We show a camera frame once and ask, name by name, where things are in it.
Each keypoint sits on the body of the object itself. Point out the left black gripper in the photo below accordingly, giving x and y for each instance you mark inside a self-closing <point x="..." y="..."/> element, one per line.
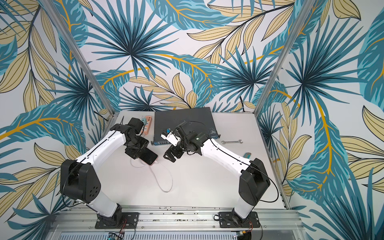
<point x="133" y="153"/>

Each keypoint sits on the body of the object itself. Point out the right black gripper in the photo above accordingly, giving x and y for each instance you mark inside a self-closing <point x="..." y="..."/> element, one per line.
<point x="173" y="148"/>

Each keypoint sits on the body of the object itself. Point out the black smartphone pink case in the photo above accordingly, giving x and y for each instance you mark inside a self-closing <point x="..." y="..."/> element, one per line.
<point x="148" y="156"/>

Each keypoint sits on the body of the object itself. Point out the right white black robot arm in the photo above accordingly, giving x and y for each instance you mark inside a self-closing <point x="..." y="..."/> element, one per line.
<point x="253" y="178"/>

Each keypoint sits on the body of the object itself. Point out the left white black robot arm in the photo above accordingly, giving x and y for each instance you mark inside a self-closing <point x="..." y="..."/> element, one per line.
<point x="79" y="178"/>

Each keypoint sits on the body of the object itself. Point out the silver open-end wrench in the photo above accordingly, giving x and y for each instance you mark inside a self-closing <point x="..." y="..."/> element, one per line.
<point x="232" y="142"/>

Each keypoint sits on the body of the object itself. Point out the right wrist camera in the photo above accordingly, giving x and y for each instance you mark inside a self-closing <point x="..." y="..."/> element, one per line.
<point x="170" y="137"/>

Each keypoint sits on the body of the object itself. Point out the grey network switch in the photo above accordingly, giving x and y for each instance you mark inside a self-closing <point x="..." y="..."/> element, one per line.
<point x="198" y="120"/>

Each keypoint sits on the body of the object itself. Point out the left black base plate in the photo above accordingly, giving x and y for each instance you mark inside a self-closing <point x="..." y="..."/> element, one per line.
<point x="125" y="220"/>

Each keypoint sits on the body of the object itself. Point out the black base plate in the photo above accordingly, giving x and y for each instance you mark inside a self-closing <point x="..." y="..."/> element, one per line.
<point x="125" y="220"/>
<point x="229" y="220"/>

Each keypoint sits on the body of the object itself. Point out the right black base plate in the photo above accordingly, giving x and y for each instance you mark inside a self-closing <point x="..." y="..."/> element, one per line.
<point x="229" y="220"/>

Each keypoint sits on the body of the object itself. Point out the aluminium front rail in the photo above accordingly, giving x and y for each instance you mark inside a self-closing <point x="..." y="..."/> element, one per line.
<point x="82" y="219"/>

